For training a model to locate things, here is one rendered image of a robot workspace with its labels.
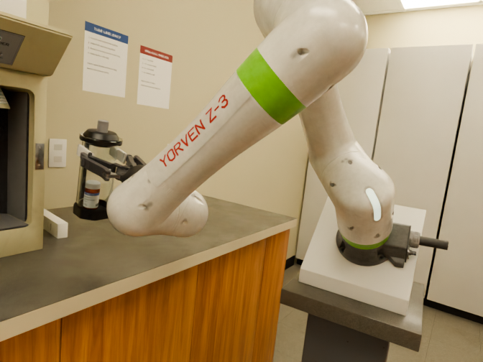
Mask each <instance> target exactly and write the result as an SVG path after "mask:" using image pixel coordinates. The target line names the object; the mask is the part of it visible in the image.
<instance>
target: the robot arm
mask: <svg viewBox="0 0 483 362"><path fill-rule="evenodd" d="M253 9H254V18H255V21H256V23H257V26H258V27H259V29H260V31H261V33H262V34H263V36H264V40H263V41H262V42H261V43H260V44H259V45H258V46H257V47H256V49H255V50H254V51H253V52H252V53H251V54H250V55H249V57H248V58H247V59H246V60H245V61H244V62H243V63H242V64H241V65H240V66H239V67H238V68H237V70H236V71H235V72H234V73H233V74H232V76H231V77H230V78H229V79H228V80H227V81H226V82H225V83H224V85H223V86H222V87H221V88H220V90H219V91H218V92H217V94H216V95H215V96H214V97H213V98H212V99H211V100H210V102H209V103H208V104H207V105H206V107H205V108H204V109H203V110H202V111H201V112H200V113H199V114H198V115H197V116H196V117H195V118H194V119H193V121H192V122H191V123H190V124H189V125H188V126H187V127H186V128H185V129H184V130H183V131H182V132H181V133H180V134H179V135H178V136H177V137H176V138H175V139H174V140H173V141H172V142H171V143H170V144H168V145H167V146H166V147H165V148H164V149H163V150H162V151H161V152H160V153H159V154H158V155H157V156H156V157H155V158H154V159H153V160H152V161H150V162H149V163H148V164H146V163H145V162H144V161H143V160H142V159H141V158H140V157H139V156H137V155H134V157H133V156H132V155H130V154H127V153H126V152H124V151H122V150H121V149H120V148H119V150H118V156H117V159H118V160H119V161H120V162H122V163H123V164H125V162H126V165H121V164H118V163H110V162H107V161H105V160H103V159H99V158H98V157H95V156H94V153H92V152H90V151H89V150H88V149H86V148H85V147H84V146H82V145H81V144H78V148H77V153H76V154H77V155H78V156H79V157H80V158H81V159H82V160H81V166H82V167H83V168H85V169H87V170H89V171H91V172H92V173H94V174H96V175H98V176H100V177H102V178H103V179H104V180H105V181H109V180H110V178H115V179H116V180H119V181H121V182H122V183H121V184H120V185H119V186H117V187H116V188H115V189H114V190H113V192H112V193H111V194H110V196H109V199H108V202H107V207H106V210H107V216H108V218H109V221H110V223H111V224H112V226H113V227H114V228H115V229H116V230H117V231H118V232H120V233H123V234H124V235H126V236H133V237H140V236H153V235H164V236H174V237H179V238H187V237H190V236H193V235H195V234H197V233H198V232H199V231H200V230H201V229H202V228H203V227H204V226H205V224H206V221H207V219H208V206H207V203H206V201H205V199H204V197H203V196H202V195H201V194H200V193H199V192H197V191H196V189H197V188H198V187H199V186H201V185H202V184H203V183H204V182H205V181H206V180H207V179H208V178H210V177H211V176H212V175H213V174H215V173H216V172H217V171H219V170H220V169H221V168H222V167H223V166H225V165H226V164H228V163H229V162H230V161H231V160H233V159H234V158H235V157H237V156H238V155H240V154H241V153H242V152H244V151H245V150H247V149H248V148H250V147H251V146H252V145H254V144H256V143H257V142H258V141H260V140H261V139H263V138H265V137H266V136H267V135H269V134H271V133H272V132H273V131H274V130H276V129H278V128H279V127H281V126H282V125H283V124H285V123H286V122H287V121H289V120H290V119H291V118H293V117H294V116H296V115H297V114H298V115H299V117H300V121H301V124H302V127H303V132H304V135H305V140H306V144H307V148H308V156H309V160H310V164H311V166H312V168H313V169H314V171H315V173H316V174H317V176H318V179H319V180H320V181H321V184H322V185H323V187H324V189H325V191H326V192H327V194H328V196H329V197H330V199H331V202H332V203H333V205H334V207H335V210H336V219H337V224H338V228H339V229H338V231H337V234H336V243H337V246H338V249H339V251H340V253H341V255H342V256H343V257H344V258H345V259H347V260H348V261H350V262H351V263H353V264H357V265H360V266H375V265H378V264H381V263H383V262H385V261H387V260H388V259H389V260H390V261H391V262H392V263H393V265H394V266H397V267H401V268H403V267H404V263H406V259H409V258H408V255H410V256H411V255H414V256H416V251H412V250H410V247H413V248H418V247H419V245H421V246H428V247H432V248H437V249H443V250H448V245H449V242H448V241H444V240H440V239H435V238H428V237H423V236H420V233H419V232H417V231H411V230H410V229H411V226H410V225H405V224H401V223H393V215H394V204H395V186H394V183H393V181H392V179H391V178H390V176H389V175H388V174H387V173H386V172H385V171H384V170H383V169H382V168H380V167H379V166H378V165H377V164H375V163H374V162H373V161H372V160H371V159H370V158H369V156H368V155H367V154H366V152H365V151H364V150H363V149H362V147H361V146H360V145H359V143H358V142H357V141H356V139H355V137H354V134H353V132H352V130H351V127H350V125H349V122H348V120H347V117H346V114H345V111H344V107H343V105H342V102H341V98H340V95H339V90H338V88H337V83H338V82H340V81H341V80H342V79H344V78H345V77H346V76H347V75H348V74H349V73H350V72H352V71H353V70H354V68H355V67H356V66H357V65H358V64H359V62H360V61H361V59H362V58H363V56H364V53H365V50H366V48H367V42H368V27H367V21H366V19H365V17H364V14H363V12H362V10H361V9H360V8H359V7H358V6H357V5H356V4H355V3H354V2H353V1H352V0H254V4H253ZM116 167H117V168H116ZM115 171H116V173H115Z"/></svg>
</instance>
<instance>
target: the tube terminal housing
mask: <svg viewBox="0 0 483 362"><path fill-rule="evenodd" d="M27 19H28V20H31V21H34V22H38V23H40V24H45V25H47V26H48V22H49V0H27ZM0 88H3V89H5V90H7V91H14V92H28V94H29V154H28V191H27V220H26V221H25V223H27V224H29V225H28V226H27V227H23V228H15V229H11V230H5V231H0V258H1V257H5V256H11V255H15V254H21V253H25V252H28V251H35V250H39V249H42V246H43V218H44V191H45V149H44V169H43V170H36V169H35V143H38V144H45V137H46V110H47V76H44V75H38V74H33V73H26V72H22V71H18V70H11V69H7V68H0Z"/></svg>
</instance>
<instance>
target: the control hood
mask: <svg viewBox="0 0 483 362"><path fill-rule="evenodd" d="M0 29H2V30H5V31H8V32H13V33H15V34H20V35H23V36H25V38H24V40H23V42H22V45H21V47H20V48H19V51H18V53H17V56H16V58H15V60H14V62H13V65H7V64H3V63H0V68H7V69H11V70H18V71H22V72H26V73H33V74H38V75H44V76H51V75H52V74H53V73H54V72H55V69H56V67H57V66H58V63H59V62H60V60H61V58H62V56H63V54H64V53H65V51H66V49H67V47H68V45H69V43H70V41H71V40H72V38H73V35H72V33H70V32H66V31H63V30H61V29H57V28H54V27H50V26H47V25H45V24H40V23H38V22H34V21H31V20H28V19H25V18H22V17H18V16H15V15H13V14H8V13H6V12H3V11H0Z"/></svg>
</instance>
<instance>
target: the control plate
mask: <svg viewBox="0 0 483 362"><path fill-rule="evenodd" d="M0 37H1V38H2V39H1V40H0V52H3V55H0V63H3V64H7V65H13V62H14V60H15V58H16V56H17V53H18V51H19V48H20V47H21V45H22V42H23V40H24V38H25V36H23V35H20V34H15V33H13V32H8V31H5V30H2V29H0Z"/></svg>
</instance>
